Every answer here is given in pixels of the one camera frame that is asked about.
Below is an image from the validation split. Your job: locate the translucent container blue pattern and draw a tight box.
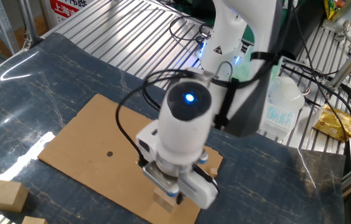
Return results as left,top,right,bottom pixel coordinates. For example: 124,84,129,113
258,76,306,140

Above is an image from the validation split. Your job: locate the brown cardboard sheet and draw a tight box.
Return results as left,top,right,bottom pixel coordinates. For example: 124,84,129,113
37,93,225,224

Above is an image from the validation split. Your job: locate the gold foil packet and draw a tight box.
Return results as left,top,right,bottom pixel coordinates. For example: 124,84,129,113
312,104,351,144

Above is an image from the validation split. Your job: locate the silver camera with blue ends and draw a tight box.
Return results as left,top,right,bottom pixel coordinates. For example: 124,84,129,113
141,161,181,198

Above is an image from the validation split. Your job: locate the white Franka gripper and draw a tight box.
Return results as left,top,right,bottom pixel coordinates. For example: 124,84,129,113
135,119,220,210

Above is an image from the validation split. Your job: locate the red white sign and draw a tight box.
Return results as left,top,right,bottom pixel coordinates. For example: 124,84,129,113
48,0,91,23

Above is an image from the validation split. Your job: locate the green translucent plastic box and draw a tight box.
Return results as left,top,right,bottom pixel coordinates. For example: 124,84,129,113
231,45,285,83

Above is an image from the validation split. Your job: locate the light wooden block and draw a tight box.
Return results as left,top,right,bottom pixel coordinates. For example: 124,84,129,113
0,179,29,213
21,215,49,224

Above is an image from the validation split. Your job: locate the large wooden block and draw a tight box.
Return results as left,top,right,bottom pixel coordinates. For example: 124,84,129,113
152,185,179,214

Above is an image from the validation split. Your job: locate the dark blue marble mat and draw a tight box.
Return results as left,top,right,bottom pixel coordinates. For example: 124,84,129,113
0,32,347,224

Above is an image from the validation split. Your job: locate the yellow snack bag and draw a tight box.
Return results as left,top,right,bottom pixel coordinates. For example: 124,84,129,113
324,0,350,20

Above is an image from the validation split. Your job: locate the perforated metal post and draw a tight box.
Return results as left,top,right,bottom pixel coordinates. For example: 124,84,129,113
0,0,21,55

